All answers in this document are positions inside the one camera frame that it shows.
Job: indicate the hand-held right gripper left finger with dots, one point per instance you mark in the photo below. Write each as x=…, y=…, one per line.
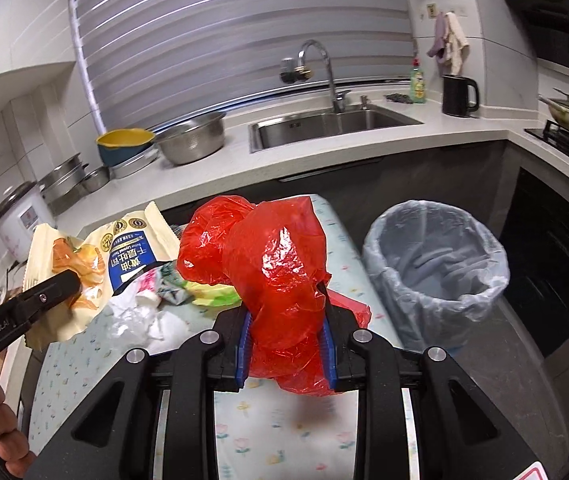
x=244, y=355

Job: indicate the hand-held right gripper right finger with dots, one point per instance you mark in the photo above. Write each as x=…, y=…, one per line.
x=328, y=360

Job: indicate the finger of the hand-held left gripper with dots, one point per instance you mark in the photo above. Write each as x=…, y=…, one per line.
x=54, y=295

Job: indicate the yellow snack packet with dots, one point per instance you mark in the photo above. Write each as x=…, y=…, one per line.
x=47, y=247

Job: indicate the red plastic bag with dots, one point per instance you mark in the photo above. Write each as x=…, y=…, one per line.
x=274, y=270

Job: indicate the pink paper cup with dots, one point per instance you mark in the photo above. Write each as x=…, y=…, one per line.
x=148, y=292

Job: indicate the plastic-lined trash bin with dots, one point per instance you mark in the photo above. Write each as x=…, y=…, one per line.
x=434, y=280

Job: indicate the person's left hand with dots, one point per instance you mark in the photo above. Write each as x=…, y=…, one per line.
x=7, y=435

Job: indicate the green wrapper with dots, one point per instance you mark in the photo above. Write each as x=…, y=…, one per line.
x=209, y=296

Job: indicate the crumpled white tissue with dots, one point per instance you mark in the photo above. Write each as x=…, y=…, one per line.
x=174, y=330

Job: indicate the white rice cooker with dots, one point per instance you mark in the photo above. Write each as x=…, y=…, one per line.
x=19, y=220

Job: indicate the blue and cream food packet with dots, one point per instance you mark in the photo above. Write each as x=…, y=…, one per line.
x=134, y=260

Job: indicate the floral tablecloth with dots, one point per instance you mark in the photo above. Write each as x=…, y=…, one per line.
x=274, y=440

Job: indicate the stack of steel pots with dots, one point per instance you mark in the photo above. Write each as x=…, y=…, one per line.
x=62, y=180

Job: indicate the small steel bowl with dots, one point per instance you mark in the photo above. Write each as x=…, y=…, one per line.
x=95, y=180

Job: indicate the stainless steel tray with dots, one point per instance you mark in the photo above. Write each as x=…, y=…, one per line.
x=137, y=165

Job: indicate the yellow plastic bowl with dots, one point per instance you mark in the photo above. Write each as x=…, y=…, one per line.
x=124, y=137

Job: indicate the stainless steel colander bowl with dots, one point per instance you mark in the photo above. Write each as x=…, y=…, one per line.
x=189, y=142

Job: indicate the grey kitchen cabinet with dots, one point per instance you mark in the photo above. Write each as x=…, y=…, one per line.
x=414, y=170

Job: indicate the stainless steel sink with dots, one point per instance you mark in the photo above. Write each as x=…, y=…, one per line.
x=334, y=125

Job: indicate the black built-in oven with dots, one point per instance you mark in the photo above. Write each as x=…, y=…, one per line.
x=554, y=260

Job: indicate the sink soap dispenser pump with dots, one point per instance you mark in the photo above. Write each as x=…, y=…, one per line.
x=364, y=101

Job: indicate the dark scouring pad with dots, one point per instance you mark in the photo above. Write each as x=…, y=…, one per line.
x=397, y=98

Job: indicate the chrome faucet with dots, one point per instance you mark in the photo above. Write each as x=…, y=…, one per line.
x=332, y=80

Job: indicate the faucet water filter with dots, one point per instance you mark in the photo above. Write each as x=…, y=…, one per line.
x=294, y=74

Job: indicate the green dish soap bottle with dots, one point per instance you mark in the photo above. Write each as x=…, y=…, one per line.
x=418, y=87

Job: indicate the black electric kettle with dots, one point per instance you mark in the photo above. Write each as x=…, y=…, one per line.
x=457, y=97

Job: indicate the grey striped window blind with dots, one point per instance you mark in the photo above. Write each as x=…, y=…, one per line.
x=214, y=20

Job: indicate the purple hanging cloth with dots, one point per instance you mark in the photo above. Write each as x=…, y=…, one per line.
x=438, y=40

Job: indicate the cream hanging cloth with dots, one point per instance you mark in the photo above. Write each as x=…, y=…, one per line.
x=458, y=42

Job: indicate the wall hook plate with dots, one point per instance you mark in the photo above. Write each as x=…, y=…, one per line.
x=431, y=10

